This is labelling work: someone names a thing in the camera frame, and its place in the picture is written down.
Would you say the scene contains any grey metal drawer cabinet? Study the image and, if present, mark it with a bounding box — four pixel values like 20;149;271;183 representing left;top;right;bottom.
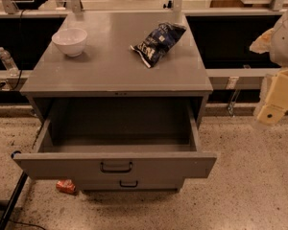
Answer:
19;11;214;193

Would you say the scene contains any crushed orange soda can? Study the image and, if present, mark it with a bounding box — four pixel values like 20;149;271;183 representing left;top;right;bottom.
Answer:
56;179;76;195

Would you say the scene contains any metal bracket on rail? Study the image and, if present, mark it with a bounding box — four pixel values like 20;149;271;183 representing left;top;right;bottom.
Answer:
226;77;240;117

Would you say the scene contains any grey drawer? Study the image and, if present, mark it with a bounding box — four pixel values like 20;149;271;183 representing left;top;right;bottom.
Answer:
12;98;216;182
75;178;184;191

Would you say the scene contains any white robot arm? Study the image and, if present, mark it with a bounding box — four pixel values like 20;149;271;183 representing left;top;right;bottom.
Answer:
250;10;288;127

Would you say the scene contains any black pole with blue tip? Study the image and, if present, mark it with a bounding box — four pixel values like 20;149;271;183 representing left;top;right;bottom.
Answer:
0;150;29;230

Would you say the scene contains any dark blue chip bag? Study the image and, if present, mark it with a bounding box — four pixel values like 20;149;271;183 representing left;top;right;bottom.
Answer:
131;22;186;68

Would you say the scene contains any grey lower drawer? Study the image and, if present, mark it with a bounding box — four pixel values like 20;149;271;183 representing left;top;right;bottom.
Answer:
75;178;184;191

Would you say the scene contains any clear plastic water bottle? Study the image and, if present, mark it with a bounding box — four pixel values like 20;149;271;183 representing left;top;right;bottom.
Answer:
0;47;19;77

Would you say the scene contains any white ceramic bowl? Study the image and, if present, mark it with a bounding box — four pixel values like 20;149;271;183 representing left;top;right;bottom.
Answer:
52;28;87;57

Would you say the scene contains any black floor cable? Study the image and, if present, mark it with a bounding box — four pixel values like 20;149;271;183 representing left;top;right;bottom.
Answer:
0;214;47;230

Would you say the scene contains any grey top drawer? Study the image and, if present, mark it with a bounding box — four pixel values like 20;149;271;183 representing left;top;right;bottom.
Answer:
12;98;216;182

